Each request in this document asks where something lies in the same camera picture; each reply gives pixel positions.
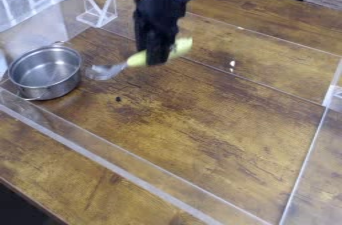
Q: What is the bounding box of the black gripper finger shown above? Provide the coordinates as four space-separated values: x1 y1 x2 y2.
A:
145 26 179 66
135 17 148 51

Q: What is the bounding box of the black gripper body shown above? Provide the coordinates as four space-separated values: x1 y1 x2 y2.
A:
132 0 195 37

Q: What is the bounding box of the green handled metal spoon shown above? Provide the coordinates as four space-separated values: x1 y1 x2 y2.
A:
85 38 193 81

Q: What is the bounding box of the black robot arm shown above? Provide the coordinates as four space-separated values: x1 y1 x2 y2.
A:
133 0 189 66

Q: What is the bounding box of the small stainless steel pot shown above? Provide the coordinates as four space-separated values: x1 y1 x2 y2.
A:
8 44 83 101

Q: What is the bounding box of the clear acrylic front barrier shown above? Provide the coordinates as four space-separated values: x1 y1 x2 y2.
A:
0 87 271 225

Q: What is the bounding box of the clear acrylic triangle bracket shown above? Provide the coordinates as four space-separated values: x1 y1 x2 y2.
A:
76 0 117 28

